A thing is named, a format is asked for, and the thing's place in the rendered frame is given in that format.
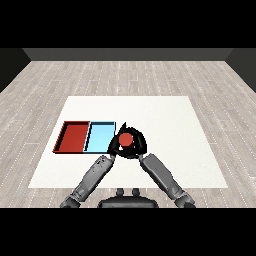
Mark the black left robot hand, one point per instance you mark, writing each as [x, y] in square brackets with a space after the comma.
[114, 143]

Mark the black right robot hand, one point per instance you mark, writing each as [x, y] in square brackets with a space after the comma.
[139, 143]

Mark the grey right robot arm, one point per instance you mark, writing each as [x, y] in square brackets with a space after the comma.
[162, 176]

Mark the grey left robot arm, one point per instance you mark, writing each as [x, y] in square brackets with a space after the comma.
[93, 176]

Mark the light blue shallow open box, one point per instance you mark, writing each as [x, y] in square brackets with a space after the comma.
[99, 136]

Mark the red shallow open box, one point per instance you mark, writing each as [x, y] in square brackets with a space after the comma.
[71, 137]

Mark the dark grey robot body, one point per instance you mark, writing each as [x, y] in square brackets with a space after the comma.
[127, 201]

